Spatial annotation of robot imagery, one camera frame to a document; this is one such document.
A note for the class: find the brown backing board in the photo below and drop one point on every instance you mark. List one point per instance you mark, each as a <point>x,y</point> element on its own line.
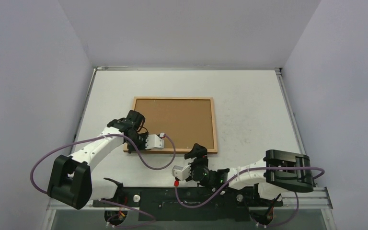
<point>174,123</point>

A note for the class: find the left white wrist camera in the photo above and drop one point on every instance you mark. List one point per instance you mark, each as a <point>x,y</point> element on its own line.
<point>155,142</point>

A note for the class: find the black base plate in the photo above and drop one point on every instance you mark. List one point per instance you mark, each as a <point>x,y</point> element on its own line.
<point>192,203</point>

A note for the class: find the wooden picture frame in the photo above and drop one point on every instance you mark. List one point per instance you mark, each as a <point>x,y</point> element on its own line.
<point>215,127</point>

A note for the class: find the aluminium rail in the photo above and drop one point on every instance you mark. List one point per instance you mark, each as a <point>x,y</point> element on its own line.
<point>318,199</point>

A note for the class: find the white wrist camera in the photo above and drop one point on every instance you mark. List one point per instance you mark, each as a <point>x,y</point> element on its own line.
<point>181,174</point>
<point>155,142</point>

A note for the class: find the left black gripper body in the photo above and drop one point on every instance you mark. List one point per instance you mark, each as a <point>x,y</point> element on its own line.
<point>139,140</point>

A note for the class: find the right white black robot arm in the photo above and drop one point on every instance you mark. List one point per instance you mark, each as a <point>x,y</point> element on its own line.
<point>277,172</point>

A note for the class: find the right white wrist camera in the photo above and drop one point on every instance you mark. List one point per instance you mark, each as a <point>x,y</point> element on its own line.
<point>181,174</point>

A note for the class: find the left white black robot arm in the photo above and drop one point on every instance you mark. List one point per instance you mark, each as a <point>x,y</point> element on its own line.
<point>71,179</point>

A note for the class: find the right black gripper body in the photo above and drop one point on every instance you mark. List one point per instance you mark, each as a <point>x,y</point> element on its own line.
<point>197,161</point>

